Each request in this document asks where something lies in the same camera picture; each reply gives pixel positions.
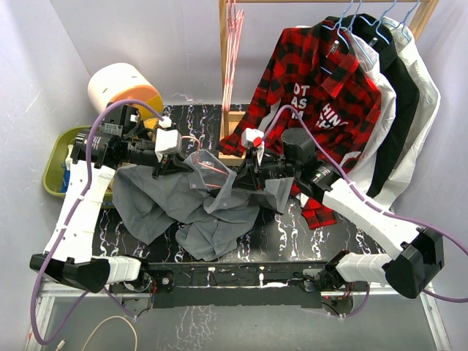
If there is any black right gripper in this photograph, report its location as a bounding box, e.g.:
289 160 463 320
227 149 299 192

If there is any pink wire hanger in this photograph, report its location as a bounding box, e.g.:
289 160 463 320
181 135 228 176

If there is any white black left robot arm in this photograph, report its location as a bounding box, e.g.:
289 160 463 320
29 99 191 293

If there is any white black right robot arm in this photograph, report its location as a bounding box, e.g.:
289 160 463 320
234 128 444 298

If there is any yellow plaid shirt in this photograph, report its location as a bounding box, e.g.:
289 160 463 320
131 118 159 142

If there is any red black plaid shirt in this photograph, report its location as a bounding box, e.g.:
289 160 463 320
214 20 383 230

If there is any light grey white shirt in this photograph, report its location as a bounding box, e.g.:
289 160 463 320
374 17 441 209

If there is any wooden clothes rack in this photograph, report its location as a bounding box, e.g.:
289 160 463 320
219 0 439 165

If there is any white cloth in basket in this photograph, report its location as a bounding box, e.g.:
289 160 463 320
64 145 73 170

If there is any white orange cylinder container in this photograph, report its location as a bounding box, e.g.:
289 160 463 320
87 63 164 115

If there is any blue cloth in basket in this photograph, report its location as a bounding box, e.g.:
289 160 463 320
60 163 70 194

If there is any olive green laundry basket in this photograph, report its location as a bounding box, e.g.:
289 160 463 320
42 126 116 209

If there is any pink hangers bundle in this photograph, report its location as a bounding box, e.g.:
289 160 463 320
222 1 244 112

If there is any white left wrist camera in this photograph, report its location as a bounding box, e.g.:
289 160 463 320
154 116 181 162

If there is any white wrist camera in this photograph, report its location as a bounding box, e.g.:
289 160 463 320
154 116 181 162
241 128 265 151

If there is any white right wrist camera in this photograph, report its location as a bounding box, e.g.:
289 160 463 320
241 128 265 151

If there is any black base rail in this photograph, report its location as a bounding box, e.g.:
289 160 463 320
109 261 366 310

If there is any beige cable on floor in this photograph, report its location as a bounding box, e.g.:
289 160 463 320
56 315 139 351

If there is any aluminium frame rail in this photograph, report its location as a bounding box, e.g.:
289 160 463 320
23 208 450 351

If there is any blue wire hanger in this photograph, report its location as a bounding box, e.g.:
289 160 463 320
359 0 397 45
336 1 377 66
319 1 354 76
382 0 421 43

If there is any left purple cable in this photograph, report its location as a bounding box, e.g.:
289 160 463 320
29 99 167 346

